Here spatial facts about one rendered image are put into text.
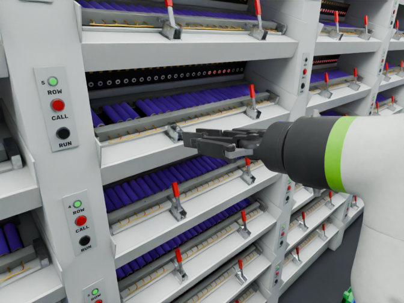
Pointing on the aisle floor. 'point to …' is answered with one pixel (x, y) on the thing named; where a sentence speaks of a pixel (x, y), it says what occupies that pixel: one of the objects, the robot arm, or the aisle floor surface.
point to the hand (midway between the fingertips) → (202, 138)
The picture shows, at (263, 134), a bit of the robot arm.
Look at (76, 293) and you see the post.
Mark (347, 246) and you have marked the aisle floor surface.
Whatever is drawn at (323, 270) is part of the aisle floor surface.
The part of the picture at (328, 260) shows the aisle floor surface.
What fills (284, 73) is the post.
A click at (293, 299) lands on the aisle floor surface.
